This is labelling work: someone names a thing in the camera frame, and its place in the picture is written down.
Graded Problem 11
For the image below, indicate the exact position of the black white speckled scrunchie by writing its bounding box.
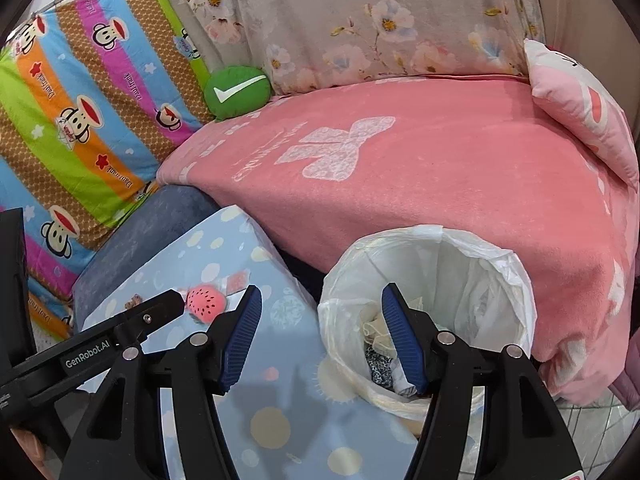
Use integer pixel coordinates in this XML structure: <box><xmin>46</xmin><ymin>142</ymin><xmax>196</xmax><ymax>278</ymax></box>
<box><xmin>364</xmin><ymin>344</ymin><xmax>395</xmax><ymax>391</ymax></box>

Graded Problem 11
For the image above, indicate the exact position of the beige cloth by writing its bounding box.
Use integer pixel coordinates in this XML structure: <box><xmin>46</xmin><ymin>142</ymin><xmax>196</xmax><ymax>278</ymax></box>
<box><xmin>359</xmin><ymin>302</ymin><xmax>397</xmax><ymax>360</ymax></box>

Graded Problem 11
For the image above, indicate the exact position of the pink mesh sachet packet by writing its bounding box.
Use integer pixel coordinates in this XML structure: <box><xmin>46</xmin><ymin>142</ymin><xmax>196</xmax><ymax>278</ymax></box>
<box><xmin>224</xmin><ymin>269</ymin><xmax>250</xmax><ymax>296</ymax></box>

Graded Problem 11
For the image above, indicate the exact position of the white trash bag bin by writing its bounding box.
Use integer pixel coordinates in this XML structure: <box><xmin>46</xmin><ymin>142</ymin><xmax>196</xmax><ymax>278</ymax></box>
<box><xmin>318</xmin><ymin>226</ymin><xmax>537</xmax><ymax>422</ymax></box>

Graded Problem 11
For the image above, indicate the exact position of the brown hair scrunchie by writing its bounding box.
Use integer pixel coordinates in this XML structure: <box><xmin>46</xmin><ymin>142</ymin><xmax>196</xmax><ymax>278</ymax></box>
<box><xmin>125</xmin><ymin>295</ymin><xmax>143</xmax><ymax>310</ymax></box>

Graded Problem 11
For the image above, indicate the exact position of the blue polka dot table cloth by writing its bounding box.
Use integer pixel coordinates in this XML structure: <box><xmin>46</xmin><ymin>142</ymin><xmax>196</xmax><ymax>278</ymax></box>
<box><xmin>82</xmin><ymin>206</ymin><xmax>416</xmax><ymax>479</ymax></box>

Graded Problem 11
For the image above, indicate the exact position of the blue grey cushion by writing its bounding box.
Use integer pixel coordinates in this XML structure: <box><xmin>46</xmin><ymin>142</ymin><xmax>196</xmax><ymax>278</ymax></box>
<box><xmin>73</xmin><ymin>185</ymin><xmax>220</xmax><ymax>332</ymax></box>

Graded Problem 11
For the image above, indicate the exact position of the pink towel blanket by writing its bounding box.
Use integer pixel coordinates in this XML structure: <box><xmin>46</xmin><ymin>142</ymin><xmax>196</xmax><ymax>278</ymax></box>
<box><xmin>157</xmin><ymin>77</ymin><xmax>639</xmax><ymax>404</ymax></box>

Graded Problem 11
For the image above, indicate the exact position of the colourful monkey print bedsheet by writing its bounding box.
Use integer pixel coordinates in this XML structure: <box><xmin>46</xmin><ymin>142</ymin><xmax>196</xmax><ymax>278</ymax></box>
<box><xmin>1</xmin><ymin>0</ymin><xmax>210</xmax><ymax>339</ymax></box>

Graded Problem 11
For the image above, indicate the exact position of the pink pillow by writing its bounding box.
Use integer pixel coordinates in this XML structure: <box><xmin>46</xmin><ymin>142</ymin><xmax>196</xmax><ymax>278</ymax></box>
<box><xmin>524</xmin><ymin>39</ymin><xmax>639</xmax><ymax>188</ymax></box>

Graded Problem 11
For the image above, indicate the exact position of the green checkmark cushion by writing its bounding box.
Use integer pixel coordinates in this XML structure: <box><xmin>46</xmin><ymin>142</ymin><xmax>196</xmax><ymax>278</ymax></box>
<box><xmin>204</xmin><ymin>66</ymin><xmax>271</xmax><ymax>122</ymax></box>

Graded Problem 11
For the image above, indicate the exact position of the grey floral quilt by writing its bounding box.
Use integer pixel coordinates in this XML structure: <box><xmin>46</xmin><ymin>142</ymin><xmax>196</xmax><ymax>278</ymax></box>
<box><xmin>169</xmin><ymin>0</ymin><xmax>544</xmax><ymax>94</ymax></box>

